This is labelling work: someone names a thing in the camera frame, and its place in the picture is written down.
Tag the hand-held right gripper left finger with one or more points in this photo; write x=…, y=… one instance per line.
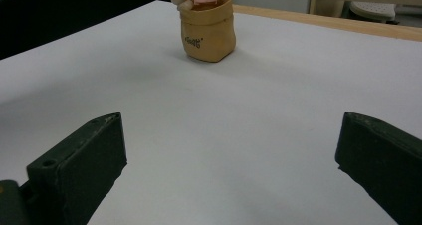
x=83, y=172

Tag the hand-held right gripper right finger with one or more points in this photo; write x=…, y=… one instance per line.
x=388, y=165

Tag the brown holder with bear figure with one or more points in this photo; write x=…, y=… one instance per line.
x=209, y=32

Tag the white board mat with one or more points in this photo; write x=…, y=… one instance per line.
x=215, y=125

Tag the wooden table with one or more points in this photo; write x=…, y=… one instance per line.
x=331, y=21

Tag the white round perforated object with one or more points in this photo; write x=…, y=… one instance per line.
x=373, y=10

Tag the dark curtain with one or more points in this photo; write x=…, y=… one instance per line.
x=66, y=12

